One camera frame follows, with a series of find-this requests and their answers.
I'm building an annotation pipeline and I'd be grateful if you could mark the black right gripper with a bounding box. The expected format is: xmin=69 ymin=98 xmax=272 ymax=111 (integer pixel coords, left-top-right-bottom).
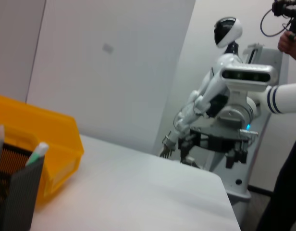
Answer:
xmin=178 ymin=120 xmax=250 ymax=169

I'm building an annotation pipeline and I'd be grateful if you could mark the green utility knife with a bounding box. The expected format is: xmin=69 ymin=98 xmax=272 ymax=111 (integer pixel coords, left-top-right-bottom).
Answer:
xmin=25 ymin=142 xmax=49 ymax=167

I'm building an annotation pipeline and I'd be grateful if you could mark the person's bare hand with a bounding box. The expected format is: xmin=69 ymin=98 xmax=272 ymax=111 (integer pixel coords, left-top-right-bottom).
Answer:
xmin=277 ymin=30 xmax=296 ymax=55

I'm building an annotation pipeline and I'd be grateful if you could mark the person in dark clothing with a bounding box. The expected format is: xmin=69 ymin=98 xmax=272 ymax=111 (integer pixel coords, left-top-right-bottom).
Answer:
xmin=255 ymin=39 xmax=296 ymax=231

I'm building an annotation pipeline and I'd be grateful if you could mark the yellow plastic bin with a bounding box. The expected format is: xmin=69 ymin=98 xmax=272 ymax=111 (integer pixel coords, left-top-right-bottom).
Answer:
xmin=0 ymin=94 xmax=85 ymax=200

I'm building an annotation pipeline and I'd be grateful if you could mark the black camera cable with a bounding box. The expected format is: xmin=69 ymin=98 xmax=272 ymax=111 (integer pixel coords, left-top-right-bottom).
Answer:
xmin=260 ymin=8 xmax=291 ymax=38

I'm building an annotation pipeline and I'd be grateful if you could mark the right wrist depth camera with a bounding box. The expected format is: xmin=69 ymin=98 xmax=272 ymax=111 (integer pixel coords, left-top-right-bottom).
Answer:
xmin=220 ymin=64 xmax=278 ymax=104

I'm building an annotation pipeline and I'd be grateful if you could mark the black mesh pen holder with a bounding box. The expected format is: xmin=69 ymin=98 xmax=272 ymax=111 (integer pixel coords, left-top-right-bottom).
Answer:
xmin=0 ymin=143 xmax=45 ymax=231

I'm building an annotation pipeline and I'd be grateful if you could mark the white humanoid robot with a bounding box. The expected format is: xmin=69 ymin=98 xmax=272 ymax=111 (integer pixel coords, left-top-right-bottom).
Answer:
xmin=159 ymin=16 xmax=244 ymax=159

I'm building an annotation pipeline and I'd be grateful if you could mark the black handheld video camera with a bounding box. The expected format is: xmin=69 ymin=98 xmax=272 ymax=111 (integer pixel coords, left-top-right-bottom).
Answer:
xmin=271 ymin=0 xmax=296 ymax=41

